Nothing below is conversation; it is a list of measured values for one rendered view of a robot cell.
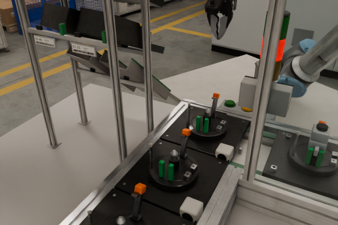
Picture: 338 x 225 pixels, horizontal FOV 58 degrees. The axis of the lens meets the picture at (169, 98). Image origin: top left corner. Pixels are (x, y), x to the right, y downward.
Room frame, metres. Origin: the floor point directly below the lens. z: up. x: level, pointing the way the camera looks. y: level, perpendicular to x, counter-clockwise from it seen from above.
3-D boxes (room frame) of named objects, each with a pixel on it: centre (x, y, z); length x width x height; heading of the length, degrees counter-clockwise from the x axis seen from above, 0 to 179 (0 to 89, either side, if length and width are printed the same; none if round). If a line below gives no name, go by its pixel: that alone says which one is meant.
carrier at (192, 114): (0.87, -0.13, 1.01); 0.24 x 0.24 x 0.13; 62
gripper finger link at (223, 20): (1.08, -0.20, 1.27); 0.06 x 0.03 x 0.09; 152
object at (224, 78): (1.28, -0.46, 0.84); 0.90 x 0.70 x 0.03; 34
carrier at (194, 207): (0.65, -0.01, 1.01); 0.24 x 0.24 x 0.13; 62
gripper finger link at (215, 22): (1.09, -0.17, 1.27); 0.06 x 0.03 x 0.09; 152
